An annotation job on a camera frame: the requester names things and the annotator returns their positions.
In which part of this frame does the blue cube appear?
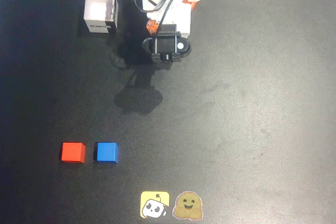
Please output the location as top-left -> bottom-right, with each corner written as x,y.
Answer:
96,142 -> 119,164

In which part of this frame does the yellow robot mascot sticker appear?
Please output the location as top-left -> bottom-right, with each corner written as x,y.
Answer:
140,191 -> 171,219

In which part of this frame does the white cardboard box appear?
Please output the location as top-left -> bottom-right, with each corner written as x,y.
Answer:
83,0 -> 119,35

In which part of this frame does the hugging face emoji sticker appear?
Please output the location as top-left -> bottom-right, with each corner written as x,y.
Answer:
172,190 -> 204,220

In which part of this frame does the black gripper-mounted camera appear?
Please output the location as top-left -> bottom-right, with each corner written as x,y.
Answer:
141,24 -> 192,63

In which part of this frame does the red cube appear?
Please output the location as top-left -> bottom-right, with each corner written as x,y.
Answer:
61,142 -> 87,164

